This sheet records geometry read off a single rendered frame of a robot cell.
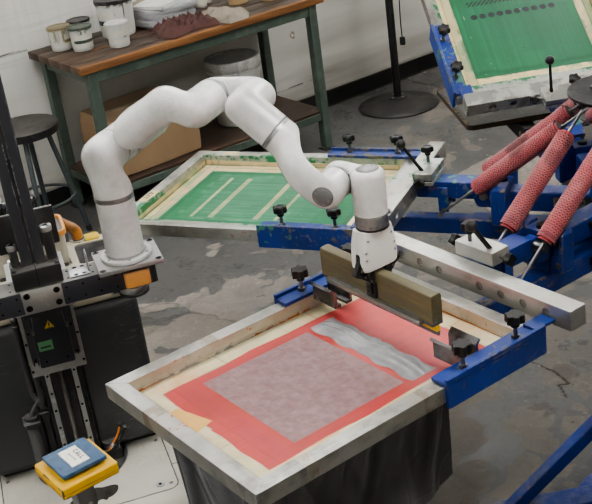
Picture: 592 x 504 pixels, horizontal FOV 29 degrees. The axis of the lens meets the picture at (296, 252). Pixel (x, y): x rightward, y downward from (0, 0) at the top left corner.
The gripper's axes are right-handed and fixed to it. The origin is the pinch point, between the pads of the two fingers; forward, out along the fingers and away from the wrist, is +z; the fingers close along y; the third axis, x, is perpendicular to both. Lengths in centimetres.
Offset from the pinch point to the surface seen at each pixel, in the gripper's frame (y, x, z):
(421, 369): 3.9, 17.0, 13.3
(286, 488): 51, 30, 13
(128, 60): -111, -317, 27
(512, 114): -131, -81, 14
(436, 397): 11.4, 29.7, 11.3
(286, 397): 30.4, 2.7, 13.9
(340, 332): 5.4, -9.1, 13.2
